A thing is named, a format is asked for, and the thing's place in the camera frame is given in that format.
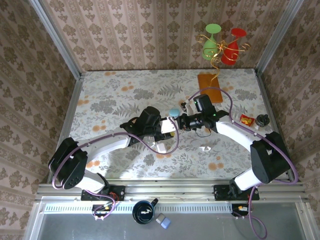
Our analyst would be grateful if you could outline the gold wire rack wooden base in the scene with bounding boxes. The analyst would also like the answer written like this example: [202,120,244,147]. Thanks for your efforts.
[195,33,252,105]

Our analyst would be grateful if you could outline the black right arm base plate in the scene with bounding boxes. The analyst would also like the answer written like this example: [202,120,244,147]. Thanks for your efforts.
[213,184,260,201]

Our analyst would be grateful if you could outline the small black capped jar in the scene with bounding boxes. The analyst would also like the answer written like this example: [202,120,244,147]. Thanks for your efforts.
[254,114,271,130]

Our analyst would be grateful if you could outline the red plastic wine glass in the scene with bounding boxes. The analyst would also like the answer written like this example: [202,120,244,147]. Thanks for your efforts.
[220,27,247,66]

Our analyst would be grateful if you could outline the slotted white cable duct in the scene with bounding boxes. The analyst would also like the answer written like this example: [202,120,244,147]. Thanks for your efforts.
[43,202,235,214]

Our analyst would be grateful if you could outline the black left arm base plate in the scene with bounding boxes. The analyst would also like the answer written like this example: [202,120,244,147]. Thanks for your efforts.
[80,185,126,202]

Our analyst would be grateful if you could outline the small pale blue box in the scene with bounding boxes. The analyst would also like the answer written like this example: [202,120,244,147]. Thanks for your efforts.
[160,216,172,230]

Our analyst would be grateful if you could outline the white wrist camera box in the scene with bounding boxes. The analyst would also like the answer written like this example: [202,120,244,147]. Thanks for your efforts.
[160,118,177,134]
[181,99,196,114]

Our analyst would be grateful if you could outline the aluminium table side rail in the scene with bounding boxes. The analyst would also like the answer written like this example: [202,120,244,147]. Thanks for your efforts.
[254,71,295,182]
[47,77,85,183]

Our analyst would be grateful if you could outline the black mug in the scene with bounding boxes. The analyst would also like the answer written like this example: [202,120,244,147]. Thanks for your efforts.
[131,198,160,225]

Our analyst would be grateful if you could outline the green plastic wine glass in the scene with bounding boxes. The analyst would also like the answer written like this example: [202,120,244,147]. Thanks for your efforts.
[201,23,222,61]

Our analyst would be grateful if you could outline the floral patterned tablecloth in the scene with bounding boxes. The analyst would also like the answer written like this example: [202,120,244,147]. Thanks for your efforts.
[68,68,288,180]

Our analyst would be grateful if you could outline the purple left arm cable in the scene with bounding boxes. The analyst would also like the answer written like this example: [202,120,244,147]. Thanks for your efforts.
[51,116,181,221]

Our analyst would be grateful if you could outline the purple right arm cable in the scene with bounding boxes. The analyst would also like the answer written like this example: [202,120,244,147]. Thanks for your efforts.
[188,87,299,239]

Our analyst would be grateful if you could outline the aluminium frame post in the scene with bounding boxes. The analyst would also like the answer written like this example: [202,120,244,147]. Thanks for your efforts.
[29,0,83,80]
[256,0,305,76]

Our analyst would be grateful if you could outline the grey metal bench plate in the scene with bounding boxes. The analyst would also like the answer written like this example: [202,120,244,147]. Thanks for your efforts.
[32,202,308,240]

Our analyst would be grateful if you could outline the red snack packet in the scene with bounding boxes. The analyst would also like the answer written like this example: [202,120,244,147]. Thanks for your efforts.
[239,113,256,126]

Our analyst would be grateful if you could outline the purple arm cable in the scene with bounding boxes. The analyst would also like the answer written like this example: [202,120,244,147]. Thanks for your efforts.
[51,116,181,221]
[188,87,299,239]

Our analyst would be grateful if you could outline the black cable connector block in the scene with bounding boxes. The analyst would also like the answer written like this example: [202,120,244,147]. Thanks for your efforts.
[231,203,251,217]
[91,203,115,218]

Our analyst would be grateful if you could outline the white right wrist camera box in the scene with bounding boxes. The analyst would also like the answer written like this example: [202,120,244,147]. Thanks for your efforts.
[181,99,196,114]

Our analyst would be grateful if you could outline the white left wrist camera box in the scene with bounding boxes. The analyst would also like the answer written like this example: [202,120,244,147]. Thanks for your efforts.
[160,118,177,134]

